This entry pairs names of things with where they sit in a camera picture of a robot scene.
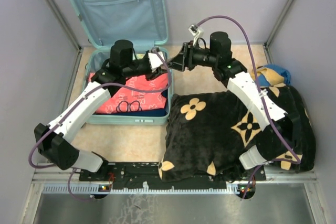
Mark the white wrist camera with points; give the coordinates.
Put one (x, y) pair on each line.
(156, 58)
(195, 31)

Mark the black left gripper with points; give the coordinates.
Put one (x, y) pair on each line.
(155, 73)

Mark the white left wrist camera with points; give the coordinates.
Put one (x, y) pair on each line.
(156, 58)

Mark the aluminium frame rail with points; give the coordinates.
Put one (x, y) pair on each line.
(267, 173)

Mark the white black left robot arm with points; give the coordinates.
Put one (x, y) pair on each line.
(53, 141)

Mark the black floral fleece blanket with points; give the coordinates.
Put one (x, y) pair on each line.
(209, 131)

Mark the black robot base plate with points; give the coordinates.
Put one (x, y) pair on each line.
(127, 174)

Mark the pink printed garment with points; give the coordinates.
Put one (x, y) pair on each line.
(141, 83)

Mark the yellow and blue garment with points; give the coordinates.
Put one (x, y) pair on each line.
(273, 76)

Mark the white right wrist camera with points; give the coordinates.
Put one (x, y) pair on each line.
(195, 31)

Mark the dark blue shirt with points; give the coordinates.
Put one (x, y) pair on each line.
(147, 112)

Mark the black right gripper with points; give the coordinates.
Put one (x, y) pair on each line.
(184, 59)

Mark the light teal hardshell suitcase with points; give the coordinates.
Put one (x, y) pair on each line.
(143, 22)

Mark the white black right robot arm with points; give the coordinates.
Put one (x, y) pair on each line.
(234, 76)

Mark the white cable duct strip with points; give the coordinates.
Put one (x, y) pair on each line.
(144, 188)

